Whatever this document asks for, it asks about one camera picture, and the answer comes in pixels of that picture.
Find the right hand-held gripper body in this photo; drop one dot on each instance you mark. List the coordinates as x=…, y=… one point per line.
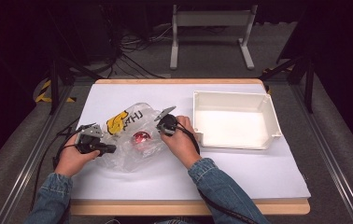
x=168, y=123

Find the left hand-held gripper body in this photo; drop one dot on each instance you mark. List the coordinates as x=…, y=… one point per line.
x=89, y=140

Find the clear plastic bag yellow print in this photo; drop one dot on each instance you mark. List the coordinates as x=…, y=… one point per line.
x=128, y=152

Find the red shiny round object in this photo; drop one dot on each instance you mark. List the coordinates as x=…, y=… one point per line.
x=141, y=137

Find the white plastic box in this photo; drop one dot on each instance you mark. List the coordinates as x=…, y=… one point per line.
x=233, y=127

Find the person's right hand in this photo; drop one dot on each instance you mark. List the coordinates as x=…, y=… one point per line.
x=182, y=146

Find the person's left hand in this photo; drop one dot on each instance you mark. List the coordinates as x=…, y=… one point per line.
x=70, y=160

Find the white paper sheet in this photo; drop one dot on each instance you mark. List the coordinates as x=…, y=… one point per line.
x=165, y=183

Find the black tripod stand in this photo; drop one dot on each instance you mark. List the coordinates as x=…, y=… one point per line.
x=54, y=77
x=309, y=87

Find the white metal stand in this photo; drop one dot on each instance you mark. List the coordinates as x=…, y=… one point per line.
x=212, y=18

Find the aluminium floor rail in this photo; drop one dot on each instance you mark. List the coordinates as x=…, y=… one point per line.
x=31, y=155
x=330, y=155

